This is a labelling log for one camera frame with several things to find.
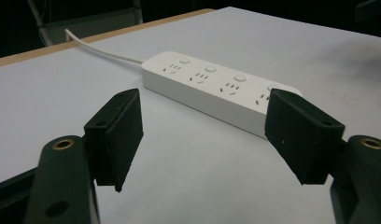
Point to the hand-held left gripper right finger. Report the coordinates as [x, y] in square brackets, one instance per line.
[299, 137]

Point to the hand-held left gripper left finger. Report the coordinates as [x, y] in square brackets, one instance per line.
[112, 137]

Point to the white power strip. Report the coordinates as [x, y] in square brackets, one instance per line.
[210, 87]

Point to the metal stand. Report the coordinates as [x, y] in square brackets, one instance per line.
[86, 21]

